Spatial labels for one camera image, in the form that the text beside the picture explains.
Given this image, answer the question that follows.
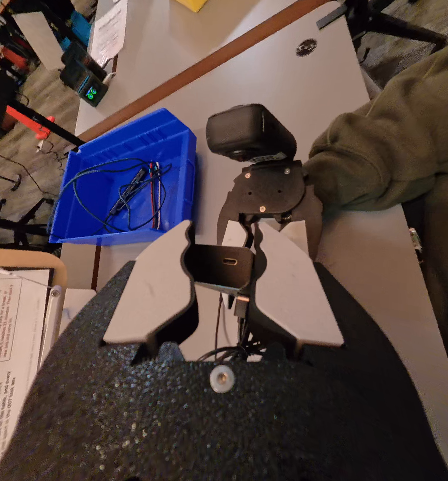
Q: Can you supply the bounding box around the yellow box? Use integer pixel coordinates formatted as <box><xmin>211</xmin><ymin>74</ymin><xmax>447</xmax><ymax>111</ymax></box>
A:
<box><xmin>175</xmin><ymin>0</ymin><xmax>210</xmax><ymax>13</ymax></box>

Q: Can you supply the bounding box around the cardboard sign with instruction sheet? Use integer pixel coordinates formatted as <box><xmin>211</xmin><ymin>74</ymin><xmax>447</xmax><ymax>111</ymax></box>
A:
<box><xmin>0</xmin><ymin>247</ymin><xmax>68</xmax><ymax>481</ymax></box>

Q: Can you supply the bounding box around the blue plastic bin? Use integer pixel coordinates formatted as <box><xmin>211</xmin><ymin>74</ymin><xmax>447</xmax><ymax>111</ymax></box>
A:
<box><xmin>48</xmin><ymin>108</ymin><xmax>198</xmax><ymax>247</ymax></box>

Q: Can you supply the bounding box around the printed paper sheet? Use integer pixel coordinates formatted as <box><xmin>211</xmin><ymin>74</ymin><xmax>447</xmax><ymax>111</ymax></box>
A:
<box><xmin>89</xmin><ymin>0</ymin><xmax>128</xmax><ymax>65</ymax></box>

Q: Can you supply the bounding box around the black power station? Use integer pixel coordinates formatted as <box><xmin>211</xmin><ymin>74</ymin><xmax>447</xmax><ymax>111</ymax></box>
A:
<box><xmin>60</xmin><ymin>41</ymin><xmax>109</xmax><ymax>108</ymax></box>

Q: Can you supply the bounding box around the black usb cable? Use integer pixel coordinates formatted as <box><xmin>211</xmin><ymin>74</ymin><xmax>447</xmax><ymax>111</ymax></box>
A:
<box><xmin>196</xmin><ymin>293</ymin><xmax>270</xmax><ymax>363</ymax></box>

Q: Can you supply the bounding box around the person's right forearm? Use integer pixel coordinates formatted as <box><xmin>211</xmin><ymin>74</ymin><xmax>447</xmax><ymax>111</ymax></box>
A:
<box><xmin>307</xmin><ymin>38</ymin><xmax>448</xmax><ymax>212</ymax></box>

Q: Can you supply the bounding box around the black round desk grommet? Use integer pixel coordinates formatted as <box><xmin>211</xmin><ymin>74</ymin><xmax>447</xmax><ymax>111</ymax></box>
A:
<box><xmin>295</xmin><ymin>38</ymin><xmax>318</xmax><ymax>58</ymax></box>

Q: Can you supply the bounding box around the red metal frame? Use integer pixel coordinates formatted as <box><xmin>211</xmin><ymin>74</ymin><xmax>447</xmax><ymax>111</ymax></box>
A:
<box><xmin>0</xmin><ymin>96</ymin><xmax>56</xmax><ymax>140</ymax></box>

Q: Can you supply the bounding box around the thin black cable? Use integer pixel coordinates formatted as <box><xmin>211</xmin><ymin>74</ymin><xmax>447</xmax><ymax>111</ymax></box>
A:
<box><xmin>49</xmin><ymin>158</ymin><xmax>173</xmax><ymax>233</ymax></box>

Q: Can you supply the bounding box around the black power bank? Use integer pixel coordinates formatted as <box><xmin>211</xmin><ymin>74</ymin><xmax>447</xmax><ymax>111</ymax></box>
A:
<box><xmin>184</xmin><ymin>243</ymin><xmax>256</xmax><ymax>294</ymax></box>

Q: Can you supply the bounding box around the black chair base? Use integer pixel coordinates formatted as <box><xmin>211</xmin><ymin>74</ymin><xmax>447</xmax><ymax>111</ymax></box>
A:
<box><xmin>342</xmin><ymin>0</ymin><xmax>448</xmax><ymax>51</ymax></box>

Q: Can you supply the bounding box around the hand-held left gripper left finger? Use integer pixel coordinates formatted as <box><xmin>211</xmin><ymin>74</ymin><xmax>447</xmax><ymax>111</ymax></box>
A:
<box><xmin>102</xmin><ymin>219</ymin><xmax>200</xmax><ymax>345</ymax></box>

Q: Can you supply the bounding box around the red white blue wire bundle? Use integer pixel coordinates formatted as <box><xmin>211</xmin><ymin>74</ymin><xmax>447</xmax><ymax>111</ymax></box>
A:
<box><xmin>148</xmin><ymin>161</ymin><xmax>162</xmax><ymax>230</ymax></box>

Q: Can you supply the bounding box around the grey desk with wooden edge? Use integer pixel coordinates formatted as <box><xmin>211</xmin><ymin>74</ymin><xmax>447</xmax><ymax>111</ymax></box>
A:
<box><xmin>74</xmin><ymin>0</ymin><xmax>303</xmax><ymax>138</ymax></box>

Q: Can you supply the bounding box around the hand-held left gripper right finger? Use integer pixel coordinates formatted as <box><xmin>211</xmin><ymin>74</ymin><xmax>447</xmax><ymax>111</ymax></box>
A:
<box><xmin>251</xmin><ymin>223</ymin><xmax>345</xmax><ymax>348</ymax></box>

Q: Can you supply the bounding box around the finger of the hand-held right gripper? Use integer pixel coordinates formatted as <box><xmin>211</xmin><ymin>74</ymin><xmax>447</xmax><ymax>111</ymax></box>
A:
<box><xmin>223</xmin><ymin>220</ymin><xmax>256</xmax><ymax>249</ymax></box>
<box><xmin>273</xmin><ymin>219</ymin><xmax>311</xmax><ymax>261</ymax></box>

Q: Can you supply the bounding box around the black stick-shaped device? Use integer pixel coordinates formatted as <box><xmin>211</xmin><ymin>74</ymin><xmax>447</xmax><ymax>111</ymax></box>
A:
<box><xmin>109</xmin><ymin>168</ymin><xmax>146</xmax><ymax>215</ymax></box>

